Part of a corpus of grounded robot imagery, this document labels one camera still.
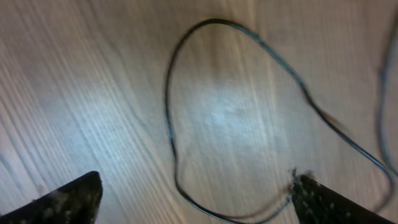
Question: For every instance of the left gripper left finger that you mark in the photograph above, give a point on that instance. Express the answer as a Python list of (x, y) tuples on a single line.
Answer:
[(77, 202)]

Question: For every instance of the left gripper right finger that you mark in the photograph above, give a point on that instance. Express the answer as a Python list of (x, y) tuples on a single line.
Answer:
[(316, 204)]

